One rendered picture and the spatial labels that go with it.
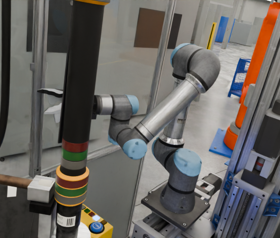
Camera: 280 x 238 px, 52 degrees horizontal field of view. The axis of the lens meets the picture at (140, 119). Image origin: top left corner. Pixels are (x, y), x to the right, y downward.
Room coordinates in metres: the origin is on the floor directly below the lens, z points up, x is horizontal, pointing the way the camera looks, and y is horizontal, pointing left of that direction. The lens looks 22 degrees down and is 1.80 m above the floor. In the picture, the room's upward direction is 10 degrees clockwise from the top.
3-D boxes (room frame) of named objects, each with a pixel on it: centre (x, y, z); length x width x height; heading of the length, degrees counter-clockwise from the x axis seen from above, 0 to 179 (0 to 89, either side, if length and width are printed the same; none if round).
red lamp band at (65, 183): (0.33, 0.08, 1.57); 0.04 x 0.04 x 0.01
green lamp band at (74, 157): (0.33, 0.08, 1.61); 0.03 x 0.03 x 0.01
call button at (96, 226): (0.76, 0.08, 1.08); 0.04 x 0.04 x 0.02
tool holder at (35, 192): (0.32, 0.09, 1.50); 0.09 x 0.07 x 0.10; 91
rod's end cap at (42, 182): (0.32, 0.11, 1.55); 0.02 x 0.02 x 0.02; 1
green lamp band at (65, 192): (0.33, 0.08, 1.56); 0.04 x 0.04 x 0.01
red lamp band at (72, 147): (0.33, 0.08, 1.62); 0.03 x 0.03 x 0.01
